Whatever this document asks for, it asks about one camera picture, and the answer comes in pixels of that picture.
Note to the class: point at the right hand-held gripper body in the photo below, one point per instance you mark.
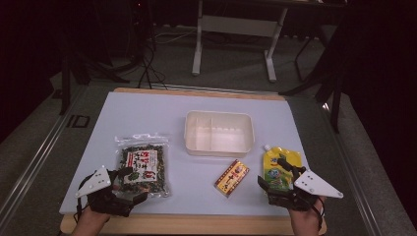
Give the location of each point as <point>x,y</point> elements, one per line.
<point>314,187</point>

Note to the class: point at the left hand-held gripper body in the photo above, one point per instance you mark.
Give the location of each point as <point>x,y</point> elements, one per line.
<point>98,182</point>

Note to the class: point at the yellow spouted pouch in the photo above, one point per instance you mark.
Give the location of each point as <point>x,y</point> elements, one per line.
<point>273,162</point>

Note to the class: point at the clear bag of dried seaweed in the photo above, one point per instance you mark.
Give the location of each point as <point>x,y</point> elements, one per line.
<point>144,160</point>

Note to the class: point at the white plastic container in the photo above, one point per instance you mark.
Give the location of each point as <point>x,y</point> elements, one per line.
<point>218,134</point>

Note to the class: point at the person's right hand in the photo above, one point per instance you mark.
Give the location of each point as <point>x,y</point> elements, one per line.
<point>306,221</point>

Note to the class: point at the person's left hand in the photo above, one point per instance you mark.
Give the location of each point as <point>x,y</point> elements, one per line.
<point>90,220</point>

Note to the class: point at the red and yellow small box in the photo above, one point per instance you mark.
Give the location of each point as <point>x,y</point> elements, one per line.
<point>232,178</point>

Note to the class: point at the white table mat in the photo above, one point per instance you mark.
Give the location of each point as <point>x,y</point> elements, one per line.
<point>196,190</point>

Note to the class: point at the wooden table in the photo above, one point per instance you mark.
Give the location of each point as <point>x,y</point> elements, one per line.
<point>196,224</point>

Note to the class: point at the black metal stand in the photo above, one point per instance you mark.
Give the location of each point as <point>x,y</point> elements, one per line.
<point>65,88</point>
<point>334,98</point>

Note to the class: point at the white metal desk frame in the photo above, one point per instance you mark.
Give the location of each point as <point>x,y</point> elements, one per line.
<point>236,26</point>

